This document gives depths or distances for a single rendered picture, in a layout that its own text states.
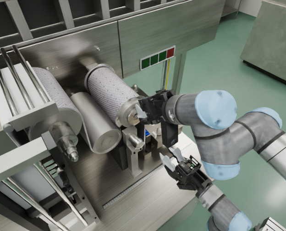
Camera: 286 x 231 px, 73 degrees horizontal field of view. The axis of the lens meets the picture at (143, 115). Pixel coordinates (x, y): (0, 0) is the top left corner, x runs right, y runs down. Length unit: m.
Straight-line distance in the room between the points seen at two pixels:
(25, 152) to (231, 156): 0.41
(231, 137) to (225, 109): 0.08
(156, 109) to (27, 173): 0.35
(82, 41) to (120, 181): 0.63
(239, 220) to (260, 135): 0.29
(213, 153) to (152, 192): 0.55
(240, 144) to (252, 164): 1.84
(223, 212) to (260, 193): 1.49
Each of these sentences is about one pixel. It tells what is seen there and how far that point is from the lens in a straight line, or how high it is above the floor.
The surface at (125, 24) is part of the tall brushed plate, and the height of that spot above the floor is 1.41.
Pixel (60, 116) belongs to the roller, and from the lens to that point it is 0.57.
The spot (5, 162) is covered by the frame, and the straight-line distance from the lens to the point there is 0.46.
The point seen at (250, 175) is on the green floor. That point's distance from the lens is 2.21.
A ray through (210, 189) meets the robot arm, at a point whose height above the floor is 1.15.
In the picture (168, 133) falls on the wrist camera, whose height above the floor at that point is 1.33.
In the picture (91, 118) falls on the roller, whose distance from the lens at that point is 0.74.
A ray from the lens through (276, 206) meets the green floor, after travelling 2.18.
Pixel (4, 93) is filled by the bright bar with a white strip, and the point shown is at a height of 1.45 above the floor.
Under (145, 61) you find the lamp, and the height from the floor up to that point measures 1.19.
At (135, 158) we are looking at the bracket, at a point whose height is 1.02.
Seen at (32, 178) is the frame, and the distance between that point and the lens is 0.54.
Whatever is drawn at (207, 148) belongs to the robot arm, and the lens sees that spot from 0.43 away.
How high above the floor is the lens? 1.77
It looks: 47 degrees down
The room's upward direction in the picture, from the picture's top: straight up
